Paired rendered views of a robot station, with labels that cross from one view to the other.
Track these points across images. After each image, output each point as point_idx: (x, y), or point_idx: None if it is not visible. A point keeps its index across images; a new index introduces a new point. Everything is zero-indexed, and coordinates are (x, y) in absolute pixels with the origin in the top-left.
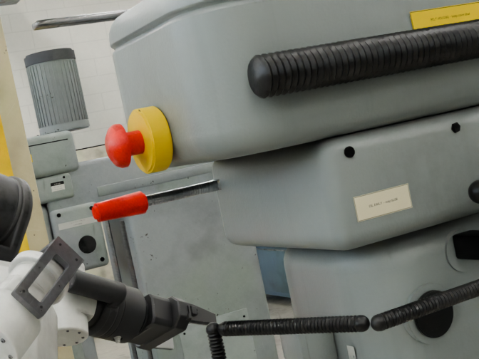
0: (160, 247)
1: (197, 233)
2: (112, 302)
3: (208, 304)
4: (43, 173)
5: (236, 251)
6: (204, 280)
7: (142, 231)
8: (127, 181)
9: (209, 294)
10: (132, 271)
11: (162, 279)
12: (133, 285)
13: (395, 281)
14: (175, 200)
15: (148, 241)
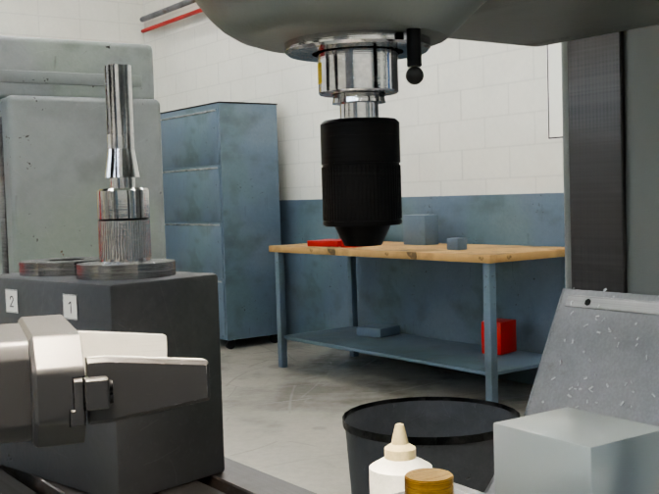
0: (42, 156)
1: (92, 150)
2: None
3: (91, 239)
4: None
5: (137, 182)
6: (92, 209)
7: (23, 131)
8: (14, 72)
9: (94, 227)
10: (1, 183)
11: (37, 196)
12: (0, 201)
13: None
14: (72, 103)
15: (27, 145)
